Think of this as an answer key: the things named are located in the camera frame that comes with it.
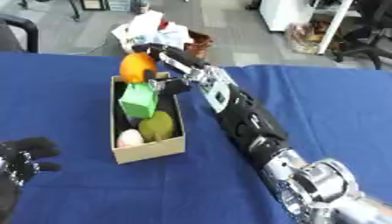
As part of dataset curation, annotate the pale pink toy fruit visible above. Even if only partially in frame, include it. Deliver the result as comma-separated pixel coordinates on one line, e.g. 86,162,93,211
115,129,146,149

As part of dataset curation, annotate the tan cardboard box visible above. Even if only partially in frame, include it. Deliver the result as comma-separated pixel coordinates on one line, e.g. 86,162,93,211
108,72,187,165

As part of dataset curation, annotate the white table leg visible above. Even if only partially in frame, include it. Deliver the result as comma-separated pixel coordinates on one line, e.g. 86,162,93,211
315,0,355,56

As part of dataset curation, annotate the white cabinet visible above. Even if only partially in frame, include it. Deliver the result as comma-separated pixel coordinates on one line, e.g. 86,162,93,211
257,0,328,32

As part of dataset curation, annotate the green block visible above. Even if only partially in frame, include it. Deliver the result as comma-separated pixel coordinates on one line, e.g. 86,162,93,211
117,82,161,120

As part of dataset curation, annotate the orange toy fruit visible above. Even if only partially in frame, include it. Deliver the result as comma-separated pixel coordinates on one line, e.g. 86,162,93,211
117,52,159,84

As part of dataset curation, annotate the olive green toy fruit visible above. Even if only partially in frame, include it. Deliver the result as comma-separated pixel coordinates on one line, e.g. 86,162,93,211
137,110,177,143

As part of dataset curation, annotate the clear bag with items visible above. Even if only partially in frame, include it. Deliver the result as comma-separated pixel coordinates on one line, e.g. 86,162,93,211
284,20,343,55

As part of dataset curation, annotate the black office chair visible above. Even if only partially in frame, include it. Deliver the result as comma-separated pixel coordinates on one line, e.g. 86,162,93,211
333,0,392,71

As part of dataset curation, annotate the brown bag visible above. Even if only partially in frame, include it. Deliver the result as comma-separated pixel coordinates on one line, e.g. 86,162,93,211
184,30,216,60

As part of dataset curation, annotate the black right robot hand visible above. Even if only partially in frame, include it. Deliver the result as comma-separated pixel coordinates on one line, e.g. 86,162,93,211
131,43,207,96

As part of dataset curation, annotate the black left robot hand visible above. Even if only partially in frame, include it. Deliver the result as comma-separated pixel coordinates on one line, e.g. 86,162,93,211
0,136,63,224

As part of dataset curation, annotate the white plastic bag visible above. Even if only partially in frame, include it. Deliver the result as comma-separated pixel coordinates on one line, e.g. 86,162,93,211
110,10,195,54

